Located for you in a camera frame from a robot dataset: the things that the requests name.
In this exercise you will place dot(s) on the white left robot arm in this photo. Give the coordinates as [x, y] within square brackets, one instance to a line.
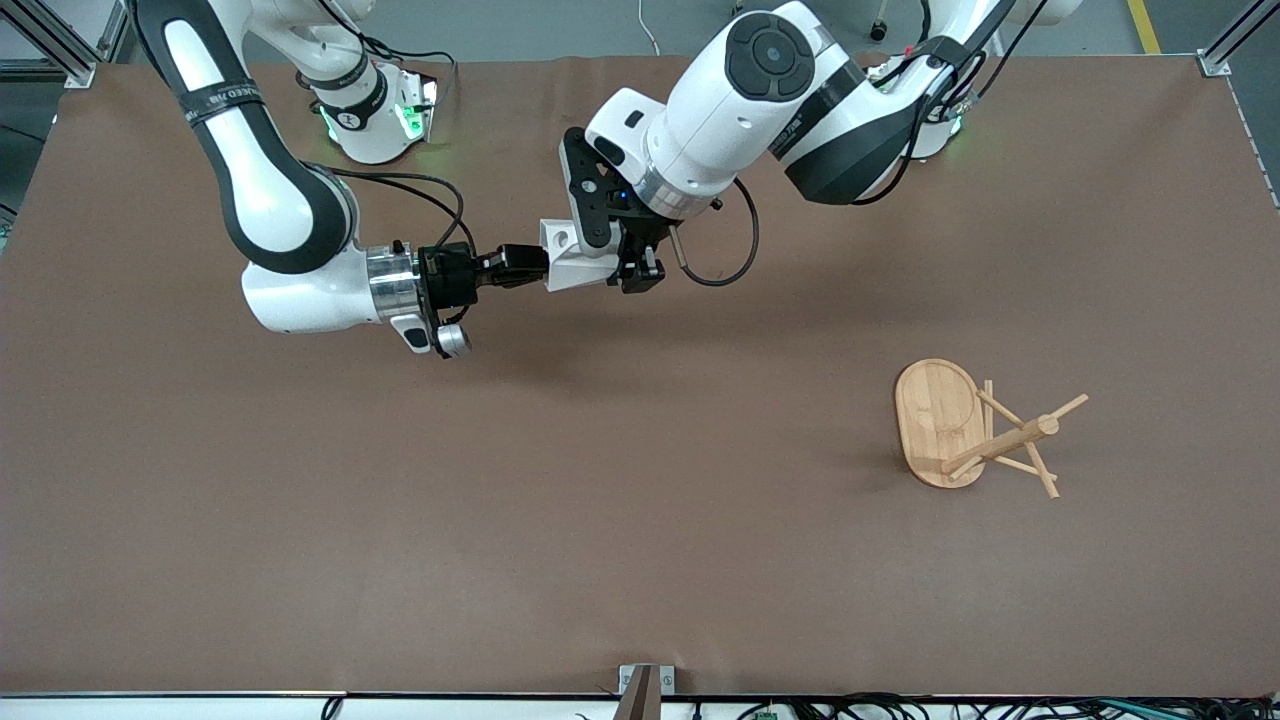
[760, 90]

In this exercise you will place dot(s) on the white faceted cup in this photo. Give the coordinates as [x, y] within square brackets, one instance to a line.
[585, 262]

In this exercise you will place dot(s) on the aluminium frame post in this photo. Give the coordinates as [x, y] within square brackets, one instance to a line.
[1240, 40]
[50, 45]

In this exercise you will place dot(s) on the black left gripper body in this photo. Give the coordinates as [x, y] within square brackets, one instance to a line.
[637, 243]

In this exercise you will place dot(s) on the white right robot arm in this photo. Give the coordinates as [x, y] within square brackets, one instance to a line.
[270, 200]

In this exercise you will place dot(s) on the metal table edge bracket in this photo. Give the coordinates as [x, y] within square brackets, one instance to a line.
[645, 685]

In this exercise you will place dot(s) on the wooden cup rack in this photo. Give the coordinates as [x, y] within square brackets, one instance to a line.
[940, 420]

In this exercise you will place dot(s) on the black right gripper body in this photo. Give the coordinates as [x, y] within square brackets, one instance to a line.
[446, 279]

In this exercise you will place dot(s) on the black caster wheel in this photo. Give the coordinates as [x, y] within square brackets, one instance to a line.
[879, 30]

